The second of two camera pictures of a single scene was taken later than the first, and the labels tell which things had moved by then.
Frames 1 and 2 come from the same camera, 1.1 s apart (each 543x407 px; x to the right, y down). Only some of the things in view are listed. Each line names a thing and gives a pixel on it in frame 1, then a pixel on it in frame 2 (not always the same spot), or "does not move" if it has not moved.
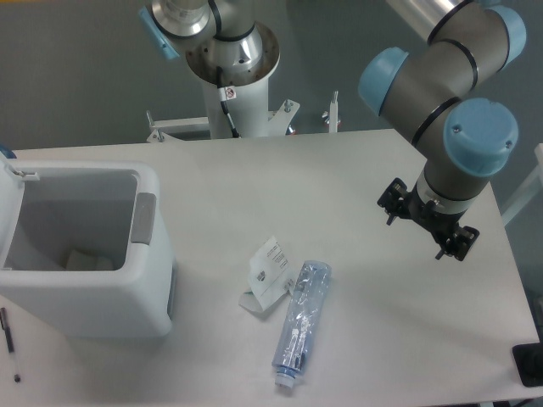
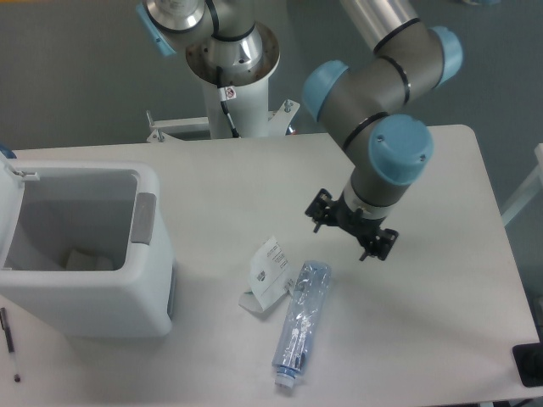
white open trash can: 83,248 does not move
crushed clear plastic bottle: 299,321 does not move
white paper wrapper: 268,280 does not move
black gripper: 440,224 → 354,220
